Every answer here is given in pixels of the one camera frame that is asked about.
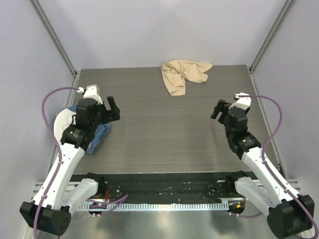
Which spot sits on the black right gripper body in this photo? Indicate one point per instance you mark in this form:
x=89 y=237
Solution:
x=223 y=118

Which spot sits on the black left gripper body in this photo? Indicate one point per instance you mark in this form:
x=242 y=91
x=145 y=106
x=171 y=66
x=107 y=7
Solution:
x=102 y=116

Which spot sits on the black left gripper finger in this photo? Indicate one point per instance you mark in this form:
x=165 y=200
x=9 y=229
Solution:
x=111 y=102
x=114 y=114

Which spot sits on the beige cloth napkin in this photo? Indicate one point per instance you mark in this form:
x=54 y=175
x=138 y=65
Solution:
x=176 y=72

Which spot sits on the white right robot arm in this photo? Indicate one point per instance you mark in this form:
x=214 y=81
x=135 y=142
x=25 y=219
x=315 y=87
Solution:
x=288 y=213

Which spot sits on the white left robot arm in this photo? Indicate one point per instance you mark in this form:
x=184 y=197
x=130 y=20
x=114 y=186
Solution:
x=51 y=208

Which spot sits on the blue plaid cloth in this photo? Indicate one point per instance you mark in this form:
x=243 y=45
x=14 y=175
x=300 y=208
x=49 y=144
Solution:
x=100 y=133

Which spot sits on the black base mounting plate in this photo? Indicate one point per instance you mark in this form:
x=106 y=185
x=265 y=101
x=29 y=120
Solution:
x=171 y=188

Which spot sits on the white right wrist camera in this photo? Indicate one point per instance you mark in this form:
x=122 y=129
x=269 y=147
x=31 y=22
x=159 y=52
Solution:
x=243 y=101

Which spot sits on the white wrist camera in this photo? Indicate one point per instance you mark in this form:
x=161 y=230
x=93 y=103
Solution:
x=243 y=101
x=92 y=92

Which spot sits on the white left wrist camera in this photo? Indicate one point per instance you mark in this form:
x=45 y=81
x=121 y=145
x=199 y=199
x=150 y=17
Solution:
x=92 y=92

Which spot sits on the slotted grey cable duct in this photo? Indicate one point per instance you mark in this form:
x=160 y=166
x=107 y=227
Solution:
x=223 y=206

